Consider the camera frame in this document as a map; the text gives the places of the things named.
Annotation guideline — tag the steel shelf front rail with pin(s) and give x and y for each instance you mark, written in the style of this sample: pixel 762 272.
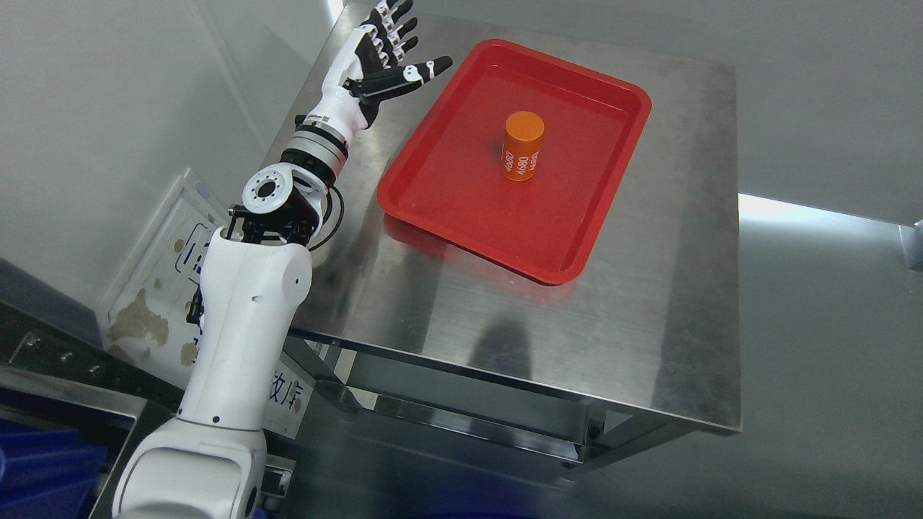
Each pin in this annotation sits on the steel shelf front rail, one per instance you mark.
pixel 30 344

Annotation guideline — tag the stainless steel table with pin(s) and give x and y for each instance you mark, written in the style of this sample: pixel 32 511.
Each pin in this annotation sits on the stainless steel table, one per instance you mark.
pixel 643 348

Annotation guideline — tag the orange cylindrical capacitor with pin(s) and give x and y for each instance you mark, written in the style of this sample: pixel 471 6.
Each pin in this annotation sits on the orange cylindrical capacitor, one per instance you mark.
pixel 521 147

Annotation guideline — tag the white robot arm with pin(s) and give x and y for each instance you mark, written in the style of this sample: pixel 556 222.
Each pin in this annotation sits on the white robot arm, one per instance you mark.
pixel 208 461

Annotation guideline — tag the blue lower bin centre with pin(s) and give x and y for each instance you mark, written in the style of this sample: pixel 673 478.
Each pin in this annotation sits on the blue lower bin centre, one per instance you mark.
pixel 47 473

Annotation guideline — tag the white sign board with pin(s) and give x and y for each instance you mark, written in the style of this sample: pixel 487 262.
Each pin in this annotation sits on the white sign board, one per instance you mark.
pixel 180 303

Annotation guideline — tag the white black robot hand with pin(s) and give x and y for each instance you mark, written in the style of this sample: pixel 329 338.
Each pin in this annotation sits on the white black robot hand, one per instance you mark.
pixel 371 67

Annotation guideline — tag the red plastic tray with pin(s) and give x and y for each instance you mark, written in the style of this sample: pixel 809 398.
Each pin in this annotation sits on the red plastic tray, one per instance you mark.
pixel 447 179

